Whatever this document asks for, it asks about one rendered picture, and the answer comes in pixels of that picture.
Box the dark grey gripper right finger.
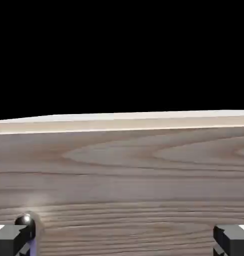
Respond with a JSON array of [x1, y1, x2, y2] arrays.
[[213, 224, 244, 256]]

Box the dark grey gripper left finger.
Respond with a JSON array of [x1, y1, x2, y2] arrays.
[[0, 224, 32, 256]]

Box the wood grain cabinet door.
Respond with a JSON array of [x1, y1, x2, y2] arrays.
[[0, 126, 244, 256]]

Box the light wood cabinet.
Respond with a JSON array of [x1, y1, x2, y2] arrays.
[[0, 109, 244, 256]]

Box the shiny dark metal handle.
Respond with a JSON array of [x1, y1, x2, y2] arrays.
[[15, 213, 38, 256]]

